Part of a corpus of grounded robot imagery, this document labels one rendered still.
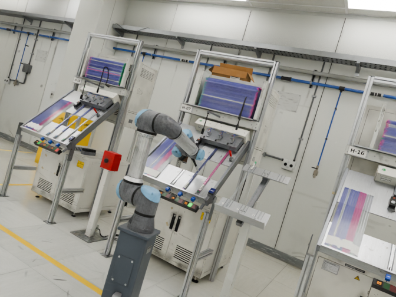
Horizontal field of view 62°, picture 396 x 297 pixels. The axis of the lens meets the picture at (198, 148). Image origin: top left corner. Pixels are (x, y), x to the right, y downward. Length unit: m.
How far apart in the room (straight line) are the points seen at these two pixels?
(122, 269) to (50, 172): 2.09
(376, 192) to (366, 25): 2.43
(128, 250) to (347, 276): 1.42
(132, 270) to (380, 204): 1.59
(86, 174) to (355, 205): 2.39
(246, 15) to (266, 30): 0.39
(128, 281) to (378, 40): 3.62
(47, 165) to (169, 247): 1.68
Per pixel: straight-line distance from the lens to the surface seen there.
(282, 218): 4.16
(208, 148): 2.71
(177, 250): 2.82
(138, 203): 1.82
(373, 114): 2.78
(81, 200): 3.51
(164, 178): 2.52
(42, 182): 3.88
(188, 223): 2.73
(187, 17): 5.21
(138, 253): 1.83
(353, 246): 2.16
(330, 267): 2.46
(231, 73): 3.25
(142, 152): 1.85
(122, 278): 1.91
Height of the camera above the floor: 1.13
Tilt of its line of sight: 2 degrees down
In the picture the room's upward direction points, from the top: 17 degrees clockwise
